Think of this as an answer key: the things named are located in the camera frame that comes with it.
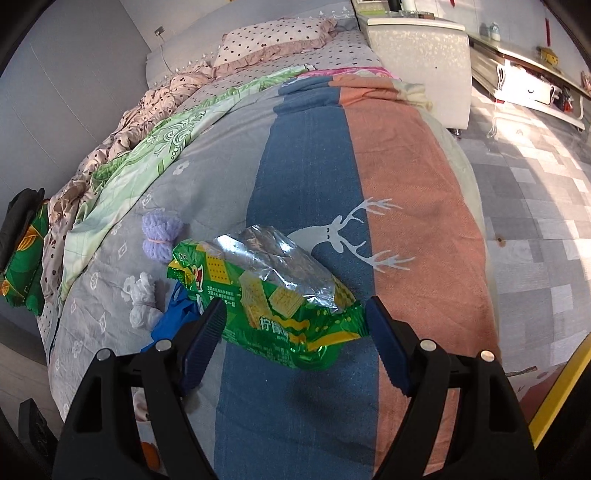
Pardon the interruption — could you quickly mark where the white sock bundle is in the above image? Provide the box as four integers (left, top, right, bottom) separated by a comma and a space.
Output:
124, 272, 164, 329

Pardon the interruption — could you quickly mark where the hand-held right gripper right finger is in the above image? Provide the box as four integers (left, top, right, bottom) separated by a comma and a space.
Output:
365, 295, 541, 480

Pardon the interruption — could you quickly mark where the dark cloth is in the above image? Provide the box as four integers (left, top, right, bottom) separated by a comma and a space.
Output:
0, 187, 47, 268

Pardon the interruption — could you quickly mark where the green printed cushion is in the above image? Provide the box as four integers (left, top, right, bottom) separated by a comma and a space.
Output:
0, 198, 51, 315

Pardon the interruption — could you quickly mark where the dotted fitted sheet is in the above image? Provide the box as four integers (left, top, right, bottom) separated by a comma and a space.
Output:
295, 30, 384, 75

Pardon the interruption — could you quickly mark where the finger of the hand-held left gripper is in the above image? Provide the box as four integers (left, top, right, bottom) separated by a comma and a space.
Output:
18, 399, 61, 480

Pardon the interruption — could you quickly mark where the blue plastic bag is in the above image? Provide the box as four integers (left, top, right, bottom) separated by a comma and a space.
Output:
139, 281, 213, 354

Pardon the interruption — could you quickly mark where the pink polka dot quilt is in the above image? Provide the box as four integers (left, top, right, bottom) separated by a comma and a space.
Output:
39, 74, 218, 301

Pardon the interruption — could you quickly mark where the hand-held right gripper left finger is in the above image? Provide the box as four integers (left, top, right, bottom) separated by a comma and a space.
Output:
52, 298, 228, 480

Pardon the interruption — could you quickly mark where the green snack packet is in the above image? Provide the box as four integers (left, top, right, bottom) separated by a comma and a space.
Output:
167, 224, 370, 370

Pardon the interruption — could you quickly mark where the bed with grey headboard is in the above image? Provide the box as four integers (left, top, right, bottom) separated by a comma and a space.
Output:
39, 69, 502, 480

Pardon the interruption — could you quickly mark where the white glossy nightstand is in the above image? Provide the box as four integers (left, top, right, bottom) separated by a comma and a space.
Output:
353, 0, 472, 137

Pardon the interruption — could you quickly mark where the polka dot pillow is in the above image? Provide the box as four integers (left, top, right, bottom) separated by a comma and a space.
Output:
212, 16, 338, 77

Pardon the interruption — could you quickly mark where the white TV cabinet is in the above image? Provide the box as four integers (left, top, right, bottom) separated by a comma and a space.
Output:
468, 28, 591, 132

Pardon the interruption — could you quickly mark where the green patterned quilt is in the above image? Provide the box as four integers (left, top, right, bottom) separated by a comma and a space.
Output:
60, 65, 315, 296

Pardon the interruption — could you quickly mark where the yellow round bin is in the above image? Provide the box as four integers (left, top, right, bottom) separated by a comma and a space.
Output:
529, 348, 591, 450

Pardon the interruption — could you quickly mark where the purple knitted bundle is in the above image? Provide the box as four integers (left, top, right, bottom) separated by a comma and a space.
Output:
141, 211, 184, 265

